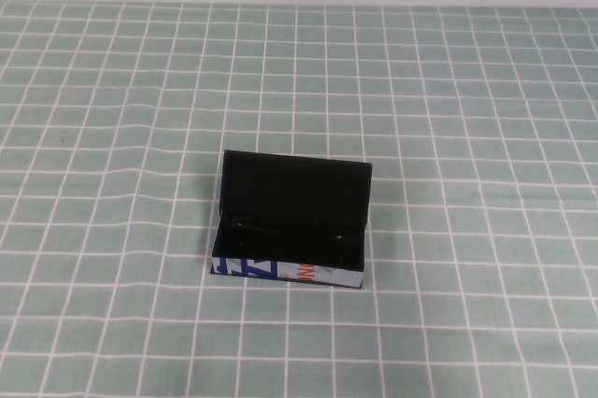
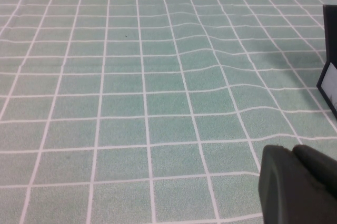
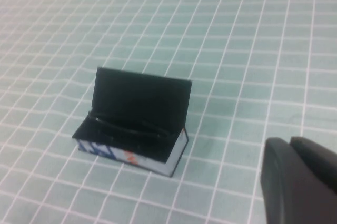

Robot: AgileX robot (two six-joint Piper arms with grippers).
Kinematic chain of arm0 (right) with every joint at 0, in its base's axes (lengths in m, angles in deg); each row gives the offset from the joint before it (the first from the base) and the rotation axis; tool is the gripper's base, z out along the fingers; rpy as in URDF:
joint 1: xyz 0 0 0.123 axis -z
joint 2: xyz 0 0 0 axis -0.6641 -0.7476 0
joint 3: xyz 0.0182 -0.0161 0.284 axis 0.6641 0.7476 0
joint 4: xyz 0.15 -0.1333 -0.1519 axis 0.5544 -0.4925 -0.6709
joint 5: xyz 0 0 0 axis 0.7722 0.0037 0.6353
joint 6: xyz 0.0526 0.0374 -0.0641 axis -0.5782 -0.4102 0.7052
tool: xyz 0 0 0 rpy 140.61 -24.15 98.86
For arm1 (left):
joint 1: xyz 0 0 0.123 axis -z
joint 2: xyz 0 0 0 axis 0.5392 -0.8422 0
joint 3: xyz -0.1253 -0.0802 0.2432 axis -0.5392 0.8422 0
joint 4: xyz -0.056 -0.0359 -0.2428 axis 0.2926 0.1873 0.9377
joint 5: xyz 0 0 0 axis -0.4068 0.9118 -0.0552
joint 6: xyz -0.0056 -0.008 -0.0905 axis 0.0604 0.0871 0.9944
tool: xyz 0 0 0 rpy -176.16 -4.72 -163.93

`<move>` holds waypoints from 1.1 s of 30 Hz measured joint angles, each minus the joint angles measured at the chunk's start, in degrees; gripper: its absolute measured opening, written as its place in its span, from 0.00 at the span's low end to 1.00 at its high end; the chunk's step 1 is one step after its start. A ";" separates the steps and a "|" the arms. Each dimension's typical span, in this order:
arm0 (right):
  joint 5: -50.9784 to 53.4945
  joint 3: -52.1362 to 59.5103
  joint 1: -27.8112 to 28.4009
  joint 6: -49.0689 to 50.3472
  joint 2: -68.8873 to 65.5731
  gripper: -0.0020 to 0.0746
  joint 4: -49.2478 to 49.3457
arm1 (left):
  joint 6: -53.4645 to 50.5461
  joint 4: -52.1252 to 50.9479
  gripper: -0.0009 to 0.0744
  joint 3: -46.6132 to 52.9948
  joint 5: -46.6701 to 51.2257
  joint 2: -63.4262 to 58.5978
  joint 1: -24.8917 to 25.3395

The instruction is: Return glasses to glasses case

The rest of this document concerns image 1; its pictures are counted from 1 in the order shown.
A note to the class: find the green white checked tablecloth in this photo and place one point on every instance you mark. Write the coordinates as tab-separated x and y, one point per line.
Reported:
117	183

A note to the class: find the black framed glasses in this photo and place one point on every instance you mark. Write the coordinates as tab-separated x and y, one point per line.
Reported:
261	226

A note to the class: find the black glasses case printed side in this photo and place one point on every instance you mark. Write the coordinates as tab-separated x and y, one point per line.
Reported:
289	183

